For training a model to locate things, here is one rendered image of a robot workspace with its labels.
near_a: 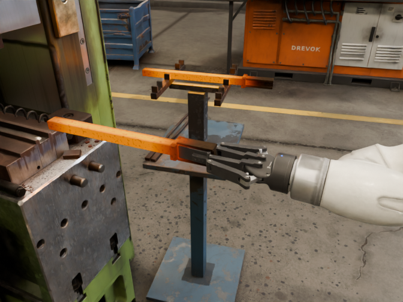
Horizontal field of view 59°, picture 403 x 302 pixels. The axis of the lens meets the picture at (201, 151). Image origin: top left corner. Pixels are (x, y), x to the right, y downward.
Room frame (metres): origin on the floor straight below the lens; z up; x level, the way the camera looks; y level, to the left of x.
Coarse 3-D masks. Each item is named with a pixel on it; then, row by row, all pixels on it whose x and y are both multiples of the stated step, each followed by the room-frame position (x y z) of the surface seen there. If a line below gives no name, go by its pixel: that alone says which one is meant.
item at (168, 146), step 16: (64, 128) 0.77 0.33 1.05; (80, 128) 0.74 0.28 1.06; (96, 128) 0.74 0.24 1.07; (112, 128) 0.74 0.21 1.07; (128, 144) 0.69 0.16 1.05; (144, 144) 0.67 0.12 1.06; (160, 144) 0.66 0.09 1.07; (176, 144) 0.64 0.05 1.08; (192, 144) 0.63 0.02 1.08; (208, 144) 0.63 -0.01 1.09
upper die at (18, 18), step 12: (0, 0) 0.81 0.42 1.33; (12, 0) 0.83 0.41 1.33; (24, 0) 0.86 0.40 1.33; (0, 12) 0.80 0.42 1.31; (12, 12) 0.82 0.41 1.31; (24, 12) 0.85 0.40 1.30; (36, 12) 0.88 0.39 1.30; (0, 24) 0.79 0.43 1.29; (12, 24) 0.82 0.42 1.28; (24, 24) 0.85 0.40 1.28; (36, 24) 0.88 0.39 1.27
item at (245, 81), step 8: (144, 72) 1.24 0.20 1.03; (152, 72) 1.23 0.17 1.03; (160, 72) 1.22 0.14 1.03; (168, 72) 1.22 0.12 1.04; (176, 72) 1.22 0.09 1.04; (184, 72) 1.22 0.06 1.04; (192, 72) 1.22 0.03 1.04; (192, 80) 1.19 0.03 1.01; (200, 80) 1.19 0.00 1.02; (208, 80) 1.18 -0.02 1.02; (216, 80) 1.17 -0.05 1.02; (232, 80) 1.16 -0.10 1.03; (240, 80) 1.15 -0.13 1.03; (248, 80) 1.15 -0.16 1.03; (256, 80) 1.14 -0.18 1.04; (264, 80) 1.13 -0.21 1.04; (272, 80) 1.12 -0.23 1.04; (264, 88) 1.13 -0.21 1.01
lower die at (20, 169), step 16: (0, 112) 0.98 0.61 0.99; (32, 128) 0.86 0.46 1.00; (48, 128) 0.88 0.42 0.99; (0, 144) 0.79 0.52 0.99; (16, 144) 0.79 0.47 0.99; (32, 144) 0.79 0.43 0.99; (48, 144) 0.83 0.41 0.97; (64, 144) 0.88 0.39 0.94; (0, 160) 0.74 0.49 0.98; (16, 160) 0.74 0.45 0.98; (32, 160) 0.78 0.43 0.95; (48, 160) 0.82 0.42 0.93; (0, 176) 0.72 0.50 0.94; (16, 176) 0.72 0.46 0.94
